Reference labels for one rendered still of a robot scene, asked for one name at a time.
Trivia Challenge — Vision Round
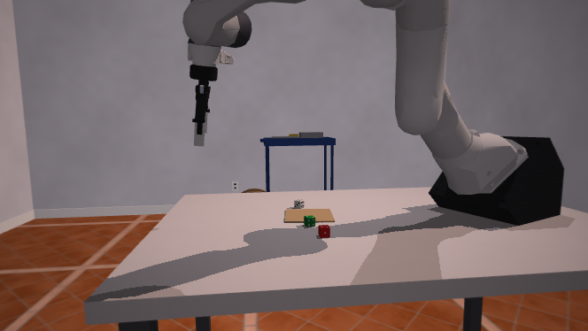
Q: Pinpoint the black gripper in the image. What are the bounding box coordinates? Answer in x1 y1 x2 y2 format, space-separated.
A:
190 65 218 146

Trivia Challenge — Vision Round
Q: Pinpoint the tan flat square mat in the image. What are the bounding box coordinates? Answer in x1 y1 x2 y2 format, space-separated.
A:
285 209 335 223

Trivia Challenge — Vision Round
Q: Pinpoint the grey die with black pips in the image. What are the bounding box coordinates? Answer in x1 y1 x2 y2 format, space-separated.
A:
294 199 305 209

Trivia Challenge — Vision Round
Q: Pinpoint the green die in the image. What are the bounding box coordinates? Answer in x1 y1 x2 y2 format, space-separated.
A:
304 215 315 227

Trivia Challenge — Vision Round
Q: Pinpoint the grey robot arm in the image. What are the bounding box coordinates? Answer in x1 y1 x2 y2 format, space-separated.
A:
182 0 528 195

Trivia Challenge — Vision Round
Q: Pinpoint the red die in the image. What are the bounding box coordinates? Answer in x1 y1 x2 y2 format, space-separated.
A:
319 225 330 238

